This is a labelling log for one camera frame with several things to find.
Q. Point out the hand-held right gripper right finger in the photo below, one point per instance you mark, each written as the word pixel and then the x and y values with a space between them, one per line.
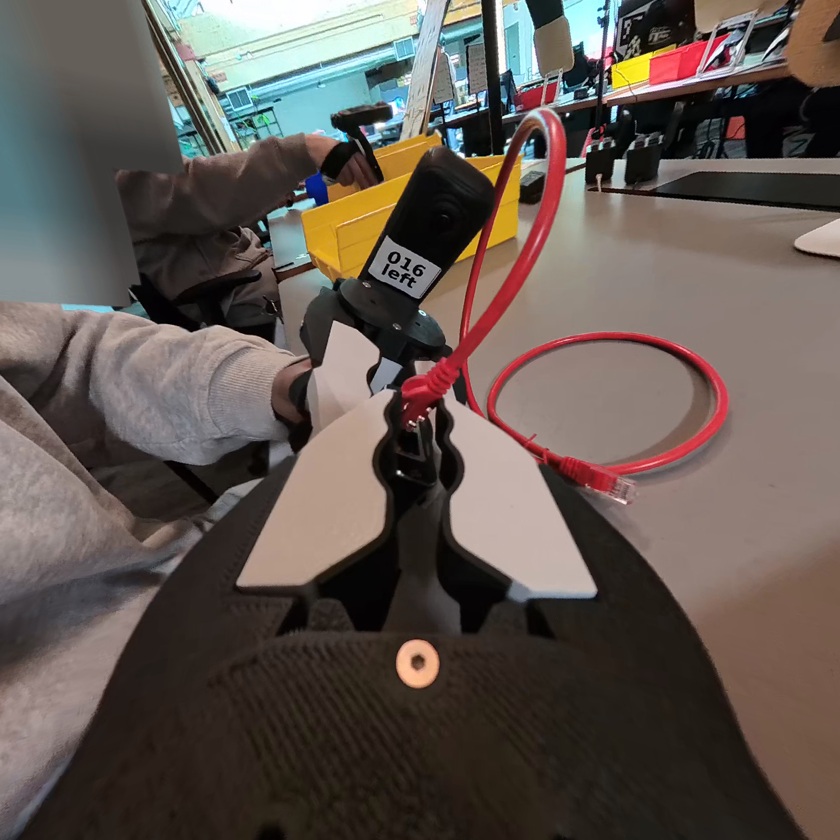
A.
pixel 518 525

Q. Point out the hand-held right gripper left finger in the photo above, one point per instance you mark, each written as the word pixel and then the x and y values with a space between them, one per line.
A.
pixel 321 518

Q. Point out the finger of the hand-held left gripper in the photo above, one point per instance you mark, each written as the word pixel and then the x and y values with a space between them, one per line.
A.
pixel 341 374

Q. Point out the yellow storage bin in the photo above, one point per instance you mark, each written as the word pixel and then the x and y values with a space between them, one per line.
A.
pixel 400 154
pixel 633 71
pixel 341 229

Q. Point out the black ethernet adapter box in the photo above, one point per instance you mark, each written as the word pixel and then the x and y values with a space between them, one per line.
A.
pixel 410 459

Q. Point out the person's left forearm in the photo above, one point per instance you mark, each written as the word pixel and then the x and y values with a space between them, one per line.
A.
pixel 164 380

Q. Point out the small black device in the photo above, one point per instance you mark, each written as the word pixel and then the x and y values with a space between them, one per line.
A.
pixel 533 187

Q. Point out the blue storage bin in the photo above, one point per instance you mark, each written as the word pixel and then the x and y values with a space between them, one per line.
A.
pixel 316 189

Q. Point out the wooden plank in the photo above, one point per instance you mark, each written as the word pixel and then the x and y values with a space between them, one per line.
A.
pixel 426 65

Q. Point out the black pole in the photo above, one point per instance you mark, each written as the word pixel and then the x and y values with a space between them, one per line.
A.
pixel 493 65

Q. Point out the black power adapter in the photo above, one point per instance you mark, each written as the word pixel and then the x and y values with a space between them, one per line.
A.
pixel 600 164
pixel 643 161

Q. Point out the black office chair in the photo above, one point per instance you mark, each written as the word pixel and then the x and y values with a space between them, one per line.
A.
pixel 197 289

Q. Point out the person's grey zip sweatshirt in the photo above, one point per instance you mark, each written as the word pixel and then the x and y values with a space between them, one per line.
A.
pixel 65 590

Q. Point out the framed marker sign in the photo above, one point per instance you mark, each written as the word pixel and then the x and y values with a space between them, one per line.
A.
pixel 656 29

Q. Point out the red storage bin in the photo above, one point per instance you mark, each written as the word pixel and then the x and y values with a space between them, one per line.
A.
pixel 682 62

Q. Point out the white monitor stand base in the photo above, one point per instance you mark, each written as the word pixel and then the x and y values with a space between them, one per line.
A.
pixel 823 239

